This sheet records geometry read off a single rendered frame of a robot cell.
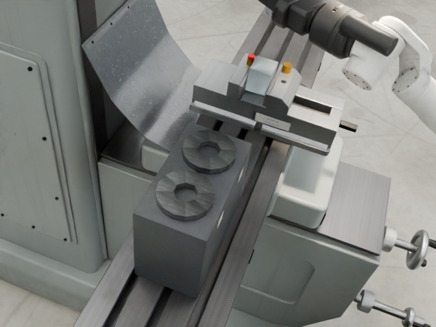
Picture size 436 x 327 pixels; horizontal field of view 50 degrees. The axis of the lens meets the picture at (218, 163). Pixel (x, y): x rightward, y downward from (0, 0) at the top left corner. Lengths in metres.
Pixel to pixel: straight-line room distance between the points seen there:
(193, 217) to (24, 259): 1.17
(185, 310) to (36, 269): 1.02
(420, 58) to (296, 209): 0.47
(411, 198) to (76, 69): 1.82
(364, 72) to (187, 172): 0.35
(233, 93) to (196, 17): 2.26
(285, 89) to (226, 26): 2.22
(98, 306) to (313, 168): 0.65
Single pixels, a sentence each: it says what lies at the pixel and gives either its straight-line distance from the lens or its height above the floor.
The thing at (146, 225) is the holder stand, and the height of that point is 1.11.
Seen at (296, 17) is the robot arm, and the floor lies 1.25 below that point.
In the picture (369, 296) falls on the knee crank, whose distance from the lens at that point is 1.39.
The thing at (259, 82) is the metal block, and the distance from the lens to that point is 1.07.
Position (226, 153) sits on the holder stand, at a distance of 0.76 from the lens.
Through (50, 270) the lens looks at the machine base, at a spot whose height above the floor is 0.19.
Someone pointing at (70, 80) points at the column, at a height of 1.01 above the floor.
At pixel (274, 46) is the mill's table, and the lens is 1.40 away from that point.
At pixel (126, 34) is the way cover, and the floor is 1.05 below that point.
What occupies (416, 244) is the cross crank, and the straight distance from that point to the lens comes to 1.44.
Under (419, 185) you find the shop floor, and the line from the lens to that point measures 2.55.
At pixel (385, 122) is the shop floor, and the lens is 2.82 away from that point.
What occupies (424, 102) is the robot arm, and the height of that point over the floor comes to 1.19.
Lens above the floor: 1.69
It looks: 48 degrees down
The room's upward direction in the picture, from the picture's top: 10 degrees clockwise
